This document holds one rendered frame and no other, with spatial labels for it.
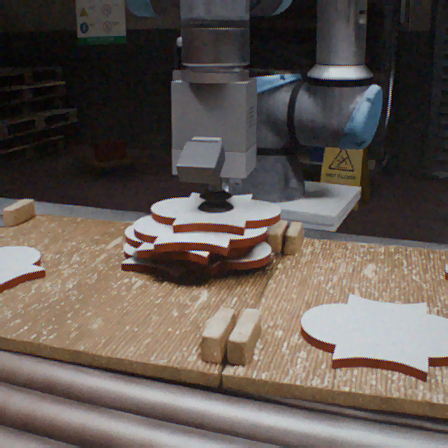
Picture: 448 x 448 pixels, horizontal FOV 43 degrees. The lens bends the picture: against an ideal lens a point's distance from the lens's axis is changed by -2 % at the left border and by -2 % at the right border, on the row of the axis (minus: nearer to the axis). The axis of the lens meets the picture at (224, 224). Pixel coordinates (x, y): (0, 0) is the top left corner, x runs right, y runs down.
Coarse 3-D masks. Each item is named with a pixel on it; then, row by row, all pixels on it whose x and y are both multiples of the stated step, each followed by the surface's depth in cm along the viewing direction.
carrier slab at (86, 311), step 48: (0, 240) 78; (48, 240) 79; (96, 240) 79; (48, 288) 64; (96, 288) 64; (144, 288) 64; (192, 288) 64; (240, 288) 64; (0, 336) 54; (48, 336) 54; (96, 336) 54; (144, 336) 54; (192, 336) 54
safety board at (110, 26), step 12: (84, 0) 590; (96, 0) 585; (108, 0) 580; (120, 0) 574; (84, 12) 594; (96, 12) 589; (108, 12) 584; (120, 12) 578; (84, 24) 598; (96, 24) 593; (108, 24) 588; (120, 24) 582; (84, 36) 602; (96, 36) 597; (108, 36) 592; (120, 36) 586
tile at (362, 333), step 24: (312, 312) 56; (336, 312) 56; (360, 312) 56; (384, 312) 56; (408, 312) 56; (312, 336) 52; (336, 336) 52; (360, 336) 51; (384, 336) 51; (408, 336) 51; (432, 336) 51; (336, 360) 48; (360, 360) 48; (384, 360) 48; (408, 360) 47; (432, 360) 48
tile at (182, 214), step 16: (160, 208) 69; (176, 208) 69; (192, 208) 69; (240, 208) 69; (256, 208) 69; (272, 208) 69; (176, 224) 64; (192, 224) 64; (208, 224) 64; (224, 224) 64; (240, 224) 64; (256, 224) 66; (272, 224) 67
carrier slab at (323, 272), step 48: (288, 288) 64; (336, 288) 64; (384, 288) 64; (432, 288) 64; (288, 336) 54; (240, 384) 48; (288, 384) 47; (336, 384) 46; (384, 384) 46; (432, 384) 46
